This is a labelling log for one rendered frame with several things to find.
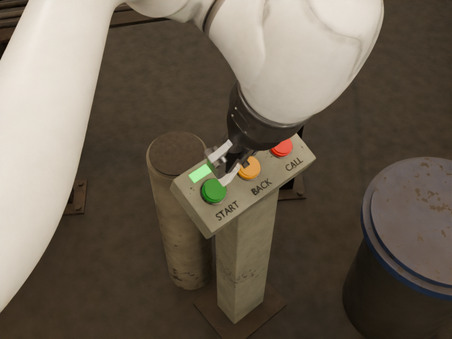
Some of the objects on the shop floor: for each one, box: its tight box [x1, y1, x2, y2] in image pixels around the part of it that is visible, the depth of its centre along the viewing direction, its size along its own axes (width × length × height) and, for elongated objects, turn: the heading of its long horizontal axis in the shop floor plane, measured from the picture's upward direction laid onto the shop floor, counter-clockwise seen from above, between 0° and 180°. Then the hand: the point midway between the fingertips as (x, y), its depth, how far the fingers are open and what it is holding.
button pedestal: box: [170, 133, 316, 339], centre depth 113 cm, size 16×24×62 cm, turn 130°
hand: (225, 169), depth 78 cm, fingers closed
